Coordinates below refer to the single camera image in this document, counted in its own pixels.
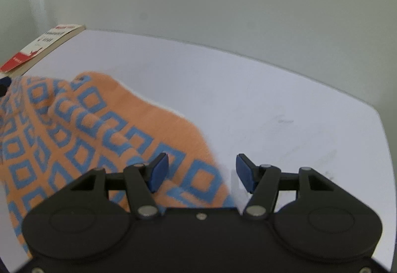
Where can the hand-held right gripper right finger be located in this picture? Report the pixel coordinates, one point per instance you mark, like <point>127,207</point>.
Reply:
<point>243,171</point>

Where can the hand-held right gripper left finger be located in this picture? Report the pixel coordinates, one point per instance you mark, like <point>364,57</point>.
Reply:
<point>158,169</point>

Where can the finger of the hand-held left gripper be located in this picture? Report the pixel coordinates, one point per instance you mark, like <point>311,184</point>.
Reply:
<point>4,84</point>

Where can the orange and blue patterned towel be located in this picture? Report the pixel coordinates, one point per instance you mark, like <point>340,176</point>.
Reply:
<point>93,124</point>

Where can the white and red book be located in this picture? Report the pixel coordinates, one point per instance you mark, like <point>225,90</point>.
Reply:
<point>46,40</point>

